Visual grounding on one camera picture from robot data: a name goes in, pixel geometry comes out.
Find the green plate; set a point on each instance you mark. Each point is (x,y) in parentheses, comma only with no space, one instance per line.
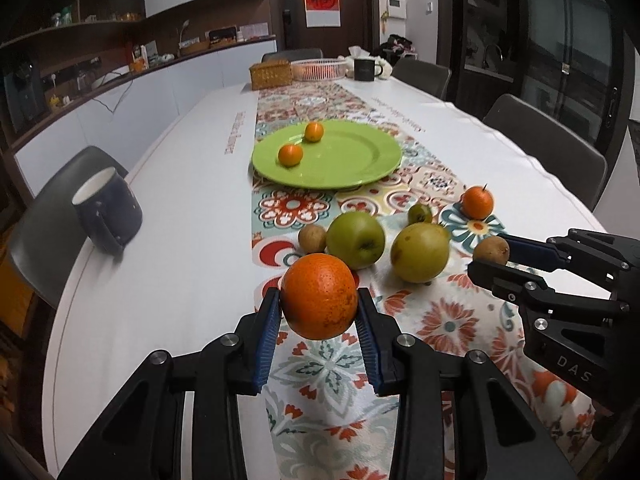
(345,160)

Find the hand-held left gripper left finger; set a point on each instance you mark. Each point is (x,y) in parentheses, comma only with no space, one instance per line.
(269,332)

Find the small mandarin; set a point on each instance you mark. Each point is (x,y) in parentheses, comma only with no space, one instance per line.
(290,155)
(314,132)

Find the large orange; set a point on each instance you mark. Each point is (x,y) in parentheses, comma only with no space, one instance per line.
(318,296)

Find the wicker basket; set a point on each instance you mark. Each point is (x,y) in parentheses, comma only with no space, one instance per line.
(270,75)

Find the white wall panel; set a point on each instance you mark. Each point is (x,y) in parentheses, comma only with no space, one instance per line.
(397,8)

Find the black appliance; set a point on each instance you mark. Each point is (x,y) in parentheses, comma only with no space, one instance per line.
(25,95)

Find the black mug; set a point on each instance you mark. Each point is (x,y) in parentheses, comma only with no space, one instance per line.
(365,70)

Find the black sign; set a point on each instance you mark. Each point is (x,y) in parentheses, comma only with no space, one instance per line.
(222,36)

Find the dark blue mug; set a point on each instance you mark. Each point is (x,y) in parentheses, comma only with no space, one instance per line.
(112,210)

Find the white tissue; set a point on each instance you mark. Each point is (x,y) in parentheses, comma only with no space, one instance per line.
(359,52)

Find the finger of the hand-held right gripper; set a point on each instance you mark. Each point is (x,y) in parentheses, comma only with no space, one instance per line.
(505,277)
(530,251)

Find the patterned table runner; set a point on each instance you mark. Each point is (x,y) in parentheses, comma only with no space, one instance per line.
(325,375)

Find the small green fruit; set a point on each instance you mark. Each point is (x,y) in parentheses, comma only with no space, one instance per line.
(420,214)

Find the green apple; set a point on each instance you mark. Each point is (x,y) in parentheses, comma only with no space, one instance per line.
(356,239)

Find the dark clothing pile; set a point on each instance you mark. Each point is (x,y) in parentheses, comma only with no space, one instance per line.
(397,47)

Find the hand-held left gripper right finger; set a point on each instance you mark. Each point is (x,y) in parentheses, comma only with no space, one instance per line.
(369,332)

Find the grey chair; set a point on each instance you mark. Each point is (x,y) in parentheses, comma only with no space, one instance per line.
(425,77)
(50,230)
(545,140)
(292,54)

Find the yellow-green pear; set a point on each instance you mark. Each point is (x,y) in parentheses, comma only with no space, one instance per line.
(419,253)

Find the kitchen faucet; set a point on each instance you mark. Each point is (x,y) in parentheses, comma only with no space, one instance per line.
(492,55)

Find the white and pink basket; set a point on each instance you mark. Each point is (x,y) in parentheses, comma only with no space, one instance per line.
(317,70)

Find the mandarin with stem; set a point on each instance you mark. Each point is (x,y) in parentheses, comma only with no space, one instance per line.
(477,202)

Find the brown kiwi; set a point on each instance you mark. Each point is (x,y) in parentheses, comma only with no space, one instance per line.
(490,251)
(312,239)

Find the orange packet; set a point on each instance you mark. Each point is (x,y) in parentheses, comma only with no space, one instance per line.
(138,64)

